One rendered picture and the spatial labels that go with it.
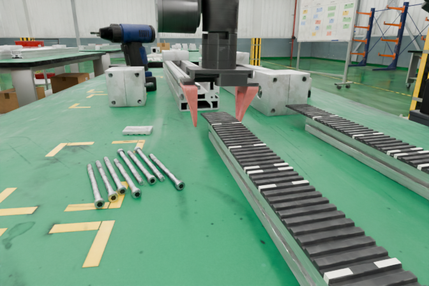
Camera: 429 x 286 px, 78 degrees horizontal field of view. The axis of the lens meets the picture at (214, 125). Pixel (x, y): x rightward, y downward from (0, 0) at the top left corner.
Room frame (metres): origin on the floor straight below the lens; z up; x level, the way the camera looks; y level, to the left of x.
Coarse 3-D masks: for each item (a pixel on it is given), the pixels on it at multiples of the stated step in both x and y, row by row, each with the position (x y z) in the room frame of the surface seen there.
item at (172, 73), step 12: (168, 72) 1.00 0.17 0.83; (180, 72) 0.73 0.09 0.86; (168, 84) 1.04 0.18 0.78; (204, 84) 0.69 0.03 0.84; (180, 96) 0.67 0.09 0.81; (204, 96) 0.65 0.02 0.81; (216, 96) 0.66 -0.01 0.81; (180, 108) 0.63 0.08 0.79; (204, 108) 0.65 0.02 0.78; (216, 108) 0.65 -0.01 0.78
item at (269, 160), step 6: (270, 156) 0.29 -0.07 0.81; (276, 156) 0.29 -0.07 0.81; (240, 162) 0.27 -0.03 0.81; (246, 162) 0.27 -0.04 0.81; (252, 162) 0.27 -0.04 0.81; (258, 162) 0.27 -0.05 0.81; (264, 162) 0.27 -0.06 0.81; (270, 162) 0.27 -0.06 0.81; (276, 162) 0.27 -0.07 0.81; (282, 162) 0.27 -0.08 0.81
